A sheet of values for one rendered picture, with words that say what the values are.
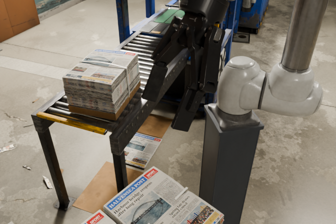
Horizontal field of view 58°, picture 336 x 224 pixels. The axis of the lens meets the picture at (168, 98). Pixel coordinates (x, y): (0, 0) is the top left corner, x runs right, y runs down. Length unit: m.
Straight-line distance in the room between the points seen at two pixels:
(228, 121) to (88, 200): 1.37
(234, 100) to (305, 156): 1.65
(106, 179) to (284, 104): 1.61
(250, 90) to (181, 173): 1.37
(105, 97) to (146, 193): 0.57
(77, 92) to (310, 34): 1.13
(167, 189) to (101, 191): 1.17
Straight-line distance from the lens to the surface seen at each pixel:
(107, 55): 1.84
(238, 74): 1.21
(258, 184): 2.48
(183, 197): 1.26
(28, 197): 2.52
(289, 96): 1.21
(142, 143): 2.69
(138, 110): 1.74
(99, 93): 1.60
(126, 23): 2.87
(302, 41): 1.14
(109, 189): 2.40
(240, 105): 1.26
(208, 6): 0.49
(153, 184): 1.30
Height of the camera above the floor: 1.82
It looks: 34 degrees down
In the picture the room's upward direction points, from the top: straight up
